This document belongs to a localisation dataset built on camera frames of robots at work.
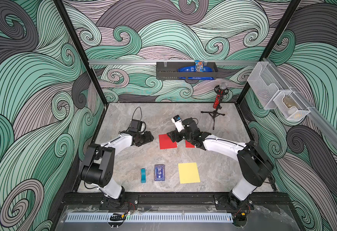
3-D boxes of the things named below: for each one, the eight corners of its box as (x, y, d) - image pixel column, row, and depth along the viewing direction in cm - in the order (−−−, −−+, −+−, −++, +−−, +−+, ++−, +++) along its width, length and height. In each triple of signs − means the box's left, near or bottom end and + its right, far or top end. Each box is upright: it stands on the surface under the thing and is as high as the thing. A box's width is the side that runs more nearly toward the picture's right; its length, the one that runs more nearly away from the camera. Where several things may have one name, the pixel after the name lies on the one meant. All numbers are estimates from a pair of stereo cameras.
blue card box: (154, 181, 82) (153, 179, 80) (154, 166, 88) (154, 164, 86) (164, 181, 82) (164, 179, 80) (164, 166, 88) (164, 164, 86)
